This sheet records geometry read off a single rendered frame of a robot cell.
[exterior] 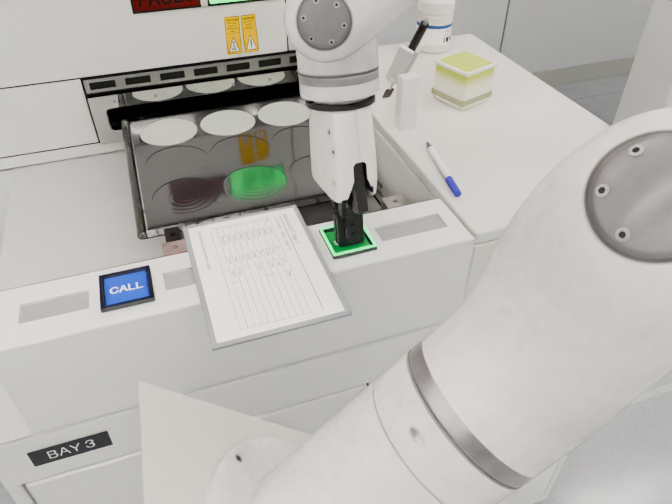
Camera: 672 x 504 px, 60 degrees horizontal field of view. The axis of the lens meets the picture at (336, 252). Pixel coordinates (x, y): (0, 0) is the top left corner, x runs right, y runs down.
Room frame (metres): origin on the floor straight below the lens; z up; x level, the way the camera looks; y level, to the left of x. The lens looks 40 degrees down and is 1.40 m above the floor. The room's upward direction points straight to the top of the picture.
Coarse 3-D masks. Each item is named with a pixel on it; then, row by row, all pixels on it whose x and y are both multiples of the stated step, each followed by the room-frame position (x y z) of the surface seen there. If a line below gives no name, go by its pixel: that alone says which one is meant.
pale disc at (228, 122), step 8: (216, 112) 1.01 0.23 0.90; (224, 112) 1.01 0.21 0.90; (232, 112) 1.01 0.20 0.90; (240, 112) 1.01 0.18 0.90; (208, 120) 0.98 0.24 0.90; (216, 120) 0.98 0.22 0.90; (224, 120) 0.98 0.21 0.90; (232, 120) 0.98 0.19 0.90; (240, 120) 0.98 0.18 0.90; (248, 120) 0.98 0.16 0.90; (208, 128) 0.95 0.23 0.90; (216, 128) 0.95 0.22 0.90; (224, 128) 0.95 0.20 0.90; (232, 128) 0.95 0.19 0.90; (240, 128) 0.95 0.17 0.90; (248, 128) 0.95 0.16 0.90
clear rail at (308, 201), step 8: (376, 192) 0.76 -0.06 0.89; (296, 200) 0.72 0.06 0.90; (304, 200) 0.72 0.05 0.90; (312, 200) 0.72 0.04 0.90; (320, 200) 0.72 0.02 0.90; (328, 200) 0.73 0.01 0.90; (256, 208) 0.70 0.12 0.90; (264, 208) 0.70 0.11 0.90; (272, 208) 0.70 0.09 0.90; (216, 216) 0.68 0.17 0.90; (224, 216) 0.68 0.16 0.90; (232, 216) 0.68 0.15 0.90; (176, 224) 0.66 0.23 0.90; (184, 224) 0.66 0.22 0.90; (192, 224) 0.66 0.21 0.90; (144, 232) 0.64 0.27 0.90; (152, 232) 0.64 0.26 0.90; (160, 232) 0.64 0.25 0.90
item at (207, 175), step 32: (256, 128) 0.95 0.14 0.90; (288, 128) 0.95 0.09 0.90; (160, 160) 0.84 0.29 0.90; (192, 160) 0.84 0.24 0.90; (224, 160) 0.84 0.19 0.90; (256, 160) 0.84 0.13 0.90; (288, 160) 0.84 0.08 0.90; (160, 192) 0.74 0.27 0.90; (192, 192) 0.74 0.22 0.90; (224, 192) 0.74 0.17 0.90; (256, 192) 0.74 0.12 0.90; (288, 192) 0.74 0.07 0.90; (320, 192) 0.74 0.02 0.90; (160, 224) 0.66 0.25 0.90
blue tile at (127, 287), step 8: (136, 272) 0.49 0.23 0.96; (144, 272) 0.49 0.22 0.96; (104, 280) 0.47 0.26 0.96; (112, 280) 0.47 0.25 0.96; (120, 280) 0.47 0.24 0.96; (128, 280) 0.47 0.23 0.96; (136, 280) 0.47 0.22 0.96; (144, 280) 0.47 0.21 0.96; (104, 288) 0.46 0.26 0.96; (112, 288) 0.46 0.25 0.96; (120, 288) 0.46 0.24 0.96; (128, 288) 0.46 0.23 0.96; (136, 288) 0.46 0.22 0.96; (144, 288) 0.46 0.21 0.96; (112, 296) 0.45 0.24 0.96; (120, 296) 0.45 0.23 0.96; (128, 296) 0.45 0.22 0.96; (136, 296) 0.45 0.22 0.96; (144, 296) 0.45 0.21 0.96
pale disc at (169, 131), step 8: (160, 120) 0.98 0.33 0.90; (168, 120) 0.98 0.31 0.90; (176, 120) 0.98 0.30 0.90; (184, 120) 0.98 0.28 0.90; (144, 128) 0.95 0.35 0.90; (152, 128) 0.95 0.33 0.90; (160, 128) 0.95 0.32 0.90; (168, 128) 0.95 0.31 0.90; (176, 128) 0.95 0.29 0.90; (184, 128) 0.95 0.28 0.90; (192, 128) 0.95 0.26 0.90; (144, 136) 0.92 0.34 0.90; (152, 136) 0.92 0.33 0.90; (160, 136) 0.92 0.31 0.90; (168, 136) 0.92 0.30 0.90; (176, 136) 0.92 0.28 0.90; (184, 136) 0.92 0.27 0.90; (192, 136) 0.92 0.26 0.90; (152, 144) 0.89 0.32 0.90; (160, 144) 0.89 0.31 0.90; (168, 144) 0.89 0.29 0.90
